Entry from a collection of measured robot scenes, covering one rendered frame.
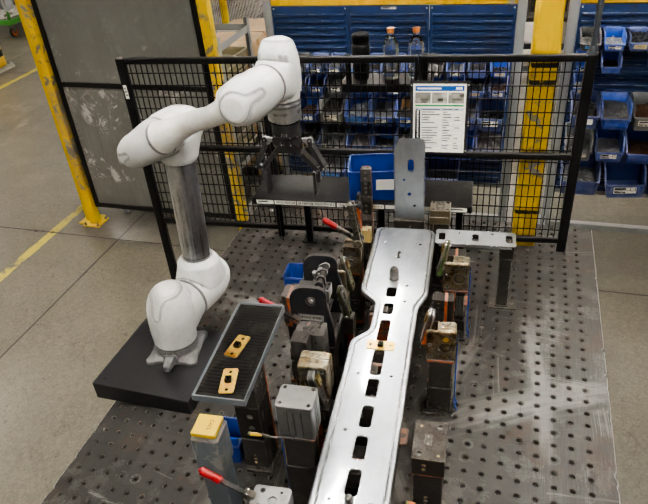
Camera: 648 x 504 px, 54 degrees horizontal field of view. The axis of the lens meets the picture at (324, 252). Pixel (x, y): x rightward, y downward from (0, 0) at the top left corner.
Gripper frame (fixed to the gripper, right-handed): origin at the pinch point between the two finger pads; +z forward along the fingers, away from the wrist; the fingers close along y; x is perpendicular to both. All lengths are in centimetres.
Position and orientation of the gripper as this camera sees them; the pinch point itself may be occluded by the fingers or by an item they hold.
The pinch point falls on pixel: (292, 188)
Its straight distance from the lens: 176.9
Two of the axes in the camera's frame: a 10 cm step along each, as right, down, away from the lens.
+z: 0.7, 8.3, 5.6
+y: 9.7, 0.6, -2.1
